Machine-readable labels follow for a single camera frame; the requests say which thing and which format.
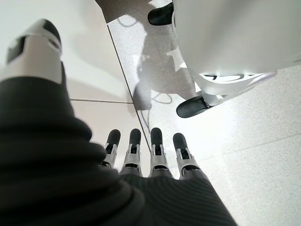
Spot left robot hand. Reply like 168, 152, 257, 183
0, 18, 238, 226

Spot dark floor power adapter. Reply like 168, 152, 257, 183
133, 86, 153, 111

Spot black left robot foot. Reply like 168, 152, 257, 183
176, 96, 213, 119

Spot black robot foot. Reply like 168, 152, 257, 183
176, 96, 213, 119
147, 2, 175, 26

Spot black right robot foot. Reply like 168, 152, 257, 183
147, 2, 175, 26

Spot white robot body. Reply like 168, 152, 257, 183
172, 0, 301, 107

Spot black floor cable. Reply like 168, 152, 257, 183
138, 91, 173, 133

